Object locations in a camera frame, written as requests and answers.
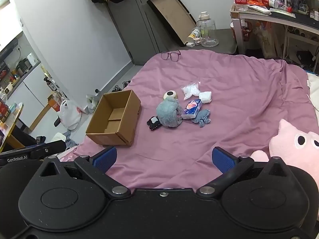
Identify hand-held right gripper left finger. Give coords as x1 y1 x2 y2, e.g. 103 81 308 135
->
37 146 131 197

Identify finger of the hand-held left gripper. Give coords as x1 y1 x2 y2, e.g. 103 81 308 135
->
0 140 67 159

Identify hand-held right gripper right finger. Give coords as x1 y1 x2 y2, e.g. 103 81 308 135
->
196 146 289 197

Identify brown cardboard box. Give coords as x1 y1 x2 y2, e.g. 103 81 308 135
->
85 90 142 147

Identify blue knitted cloth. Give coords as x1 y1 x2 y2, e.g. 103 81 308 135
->
191 109 211 128

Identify small black pouch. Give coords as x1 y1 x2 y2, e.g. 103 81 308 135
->
147 116 161 130

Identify blue and pink tissue packet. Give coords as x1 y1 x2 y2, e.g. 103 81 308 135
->
181 99 203 120

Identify white soft pack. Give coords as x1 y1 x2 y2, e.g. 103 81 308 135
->
199 91 212 104

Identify blue-grey fluffy plush toy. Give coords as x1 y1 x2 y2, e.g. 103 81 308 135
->
156 97 184 128

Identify white plastic bag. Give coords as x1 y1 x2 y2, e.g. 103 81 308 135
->
58 100 83 130

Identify yellow wooden table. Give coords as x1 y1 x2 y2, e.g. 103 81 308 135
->
0 102 24 152

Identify orange box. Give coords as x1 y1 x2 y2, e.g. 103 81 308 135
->
47 95 61 112

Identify crumpled clear plastic bag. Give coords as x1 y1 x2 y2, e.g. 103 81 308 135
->
86 94 100 110

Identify pink blanket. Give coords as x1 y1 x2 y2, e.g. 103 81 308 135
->
57 49 319 190

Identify pink plush pig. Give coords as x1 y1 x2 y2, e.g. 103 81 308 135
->
250 119 319 180

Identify white kitchen cabinet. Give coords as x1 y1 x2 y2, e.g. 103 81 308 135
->
0 60 63 130

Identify clear bag of white filling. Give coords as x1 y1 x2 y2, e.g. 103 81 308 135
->
181 81 201 101

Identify black kitchen appliance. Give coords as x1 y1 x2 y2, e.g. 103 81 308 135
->
16 58 32 76

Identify purple-framed glasses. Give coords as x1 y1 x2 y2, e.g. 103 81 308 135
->
161 50 181 62

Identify white desk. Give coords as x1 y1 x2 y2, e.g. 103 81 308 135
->
230 0 319 55

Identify beige tote bag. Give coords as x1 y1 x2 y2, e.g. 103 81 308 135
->
254 22 278 59

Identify large clear water jug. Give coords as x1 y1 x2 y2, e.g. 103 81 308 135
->
197 12 220 48

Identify white bottle with yellow label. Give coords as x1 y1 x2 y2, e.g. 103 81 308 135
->
187 27 201 43

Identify grey door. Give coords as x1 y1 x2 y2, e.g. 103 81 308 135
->
105 0 165 66

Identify white remote control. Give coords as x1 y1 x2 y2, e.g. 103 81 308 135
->
247 4 272 14

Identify long flat cardboard tray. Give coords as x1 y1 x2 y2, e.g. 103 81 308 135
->
147 0 197 46

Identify lying bottle with red label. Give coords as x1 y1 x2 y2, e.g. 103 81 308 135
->
257 0 292 12

